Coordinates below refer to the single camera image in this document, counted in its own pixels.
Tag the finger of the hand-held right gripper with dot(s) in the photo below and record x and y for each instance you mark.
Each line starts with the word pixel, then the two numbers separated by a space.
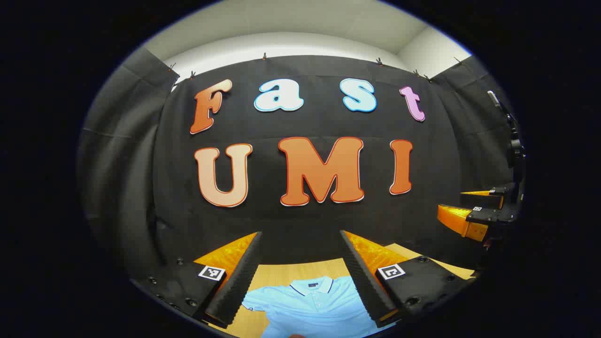
pixel 462 221
pixel 497 192

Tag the light blue T-shirt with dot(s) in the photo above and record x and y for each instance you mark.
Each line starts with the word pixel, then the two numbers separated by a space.
pixel 314 310

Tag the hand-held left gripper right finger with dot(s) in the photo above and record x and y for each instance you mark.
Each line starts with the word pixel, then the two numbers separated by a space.
pixel 364 281

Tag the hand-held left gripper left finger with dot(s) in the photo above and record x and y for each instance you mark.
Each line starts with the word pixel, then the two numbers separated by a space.
pixel 239 281

